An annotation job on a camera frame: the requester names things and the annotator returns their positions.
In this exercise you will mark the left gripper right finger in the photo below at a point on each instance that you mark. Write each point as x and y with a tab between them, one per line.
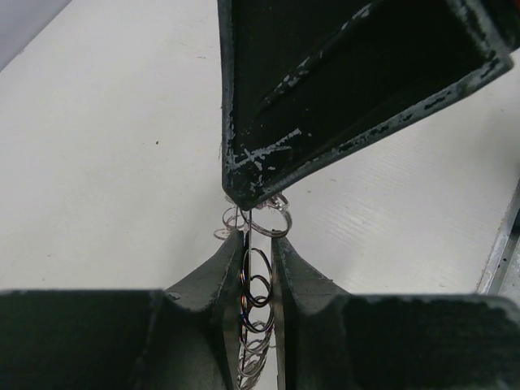
327	338

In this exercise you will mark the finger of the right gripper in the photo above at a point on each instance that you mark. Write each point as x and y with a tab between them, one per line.
307	83

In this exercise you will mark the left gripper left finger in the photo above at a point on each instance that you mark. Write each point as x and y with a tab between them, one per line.
183	337

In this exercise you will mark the metal disc with keyrings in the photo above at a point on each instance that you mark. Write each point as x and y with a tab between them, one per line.
257	320

